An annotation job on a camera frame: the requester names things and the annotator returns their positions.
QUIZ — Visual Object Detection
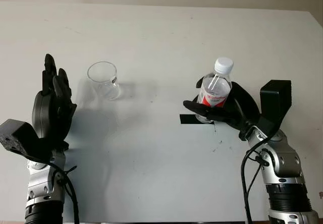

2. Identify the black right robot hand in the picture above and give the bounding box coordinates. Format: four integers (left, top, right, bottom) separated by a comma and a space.
183, 77, 262, 142

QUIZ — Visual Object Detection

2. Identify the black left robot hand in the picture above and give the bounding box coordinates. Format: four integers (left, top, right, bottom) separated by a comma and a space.
31, 53, 78, 154

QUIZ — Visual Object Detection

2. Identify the clear plastic water bottle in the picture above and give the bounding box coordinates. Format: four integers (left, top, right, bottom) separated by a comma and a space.
195, 57, 234, 124

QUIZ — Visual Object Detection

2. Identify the black tape strip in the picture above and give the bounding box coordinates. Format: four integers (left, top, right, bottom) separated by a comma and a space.
179, 113, 216, 126

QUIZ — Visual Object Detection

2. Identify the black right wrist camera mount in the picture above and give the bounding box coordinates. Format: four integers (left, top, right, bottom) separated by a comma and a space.
259, 79, 292, 140

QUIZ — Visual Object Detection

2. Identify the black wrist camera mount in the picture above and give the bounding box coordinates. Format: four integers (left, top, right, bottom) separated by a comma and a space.
259, 79, 292, 140
0, 119, 56, 164

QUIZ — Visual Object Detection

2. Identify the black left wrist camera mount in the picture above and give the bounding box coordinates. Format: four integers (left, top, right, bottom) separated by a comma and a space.
0, 119, 56, 164

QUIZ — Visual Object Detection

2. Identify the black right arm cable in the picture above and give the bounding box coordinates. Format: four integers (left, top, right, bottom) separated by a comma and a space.
234, 96, 273, 224

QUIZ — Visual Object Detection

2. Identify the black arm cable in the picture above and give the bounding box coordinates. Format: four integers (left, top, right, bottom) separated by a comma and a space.
234, 96, 273, 224
46, 158, 81, 224

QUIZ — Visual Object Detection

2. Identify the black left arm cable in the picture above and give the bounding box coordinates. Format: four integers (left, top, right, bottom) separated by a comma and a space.
46, 158, 81, 224

